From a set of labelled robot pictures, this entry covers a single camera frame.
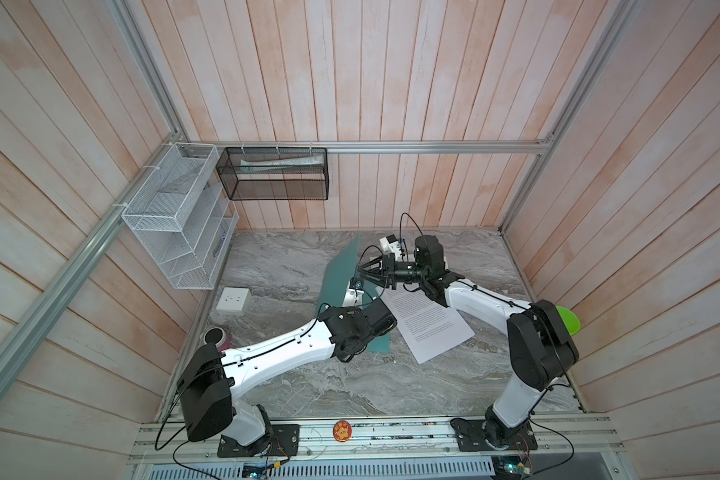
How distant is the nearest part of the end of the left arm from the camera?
1.72 ft

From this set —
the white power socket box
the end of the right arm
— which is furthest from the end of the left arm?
the white power socket box

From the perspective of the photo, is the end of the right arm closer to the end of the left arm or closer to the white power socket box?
the end of the left arm
